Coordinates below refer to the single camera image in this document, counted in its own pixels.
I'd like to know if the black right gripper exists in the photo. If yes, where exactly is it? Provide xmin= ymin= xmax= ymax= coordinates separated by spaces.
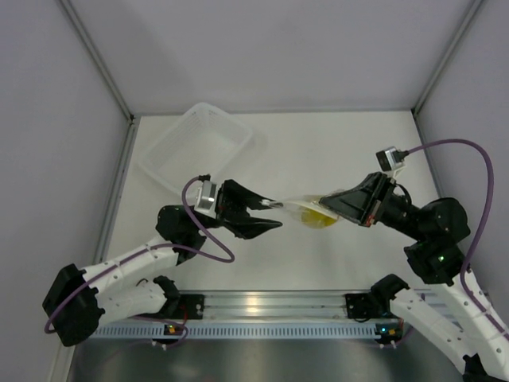
xmin=319 ymin=170 xmax=428 ymax=240

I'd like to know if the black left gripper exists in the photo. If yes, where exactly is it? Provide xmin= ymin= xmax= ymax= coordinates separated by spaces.
xmin=192 ymin=180 xmax=283 ymax=240

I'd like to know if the clear zip top bag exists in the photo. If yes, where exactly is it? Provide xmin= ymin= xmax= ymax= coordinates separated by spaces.
xmin=270 ymin=194 xmax=344 ymax=224

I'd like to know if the yellow fake food slice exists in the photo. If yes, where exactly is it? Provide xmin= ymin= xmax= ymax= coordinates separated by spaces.
xmin=301 ymin=209 xmax=338 ymax=229

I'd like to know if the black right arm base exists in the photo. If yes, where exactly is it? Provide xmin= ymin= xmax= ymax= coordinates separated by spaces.
xmin=344 ymin=293 xmax=383 ymax=322

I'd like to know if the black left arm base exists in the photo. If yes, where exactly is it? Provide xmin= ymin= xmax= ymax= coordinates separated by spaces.
xmin=158 ymin=294 xmax=205 ymax=321

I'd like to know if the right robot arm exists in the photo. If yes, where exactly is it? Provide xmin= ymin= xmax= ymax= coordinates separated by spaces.
xmin=319 ymin=172 xmax=508 ymax=381

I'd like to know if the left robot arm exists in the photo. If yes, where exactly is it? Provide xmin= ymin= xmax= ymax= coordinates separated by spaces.
xmin=42 ymin=176 xmax=282 ymax=347

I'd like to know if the white perforated plastic basket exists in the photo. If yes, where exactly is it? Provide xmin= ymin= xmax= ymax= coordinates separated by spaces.
xmin=138 ymin=103 xmax=254 ymax=195

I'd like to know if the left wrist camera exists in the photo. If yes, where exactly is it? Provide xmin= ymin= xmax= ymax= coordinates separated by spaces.
xmin=194 ymin=175 xmax=220 ymax=218

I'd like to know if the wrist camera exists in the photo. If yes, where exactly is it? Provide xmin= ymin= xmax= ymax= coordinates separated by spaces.
xmin=375 ymin=146 xmax=410 ymax=178
xmin=194 ymin=175 xmax=220 ymax=218

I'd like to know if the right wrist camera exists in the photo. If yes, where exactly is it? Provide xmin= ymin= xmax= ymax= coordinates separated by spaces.
xmin=375 ymin=146 xmax=410 ymax=178

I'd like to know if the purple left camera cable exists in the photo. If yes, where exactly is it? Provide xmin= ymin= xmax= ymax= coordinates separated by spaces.
xmin=42 ymin=177 xmax=235 ymax=334

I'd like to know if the aluminium mounting rail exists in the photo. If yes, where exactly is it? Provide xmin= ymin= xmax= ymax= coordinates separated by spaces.
xmin=98 ymin=283 xmax=490 ymax=324

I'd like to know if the slotted white cable duct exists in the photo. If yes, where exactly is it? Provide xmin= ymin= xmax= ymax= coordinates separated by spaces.
xmin=91 ymin=322 xmax=401 ymax=340

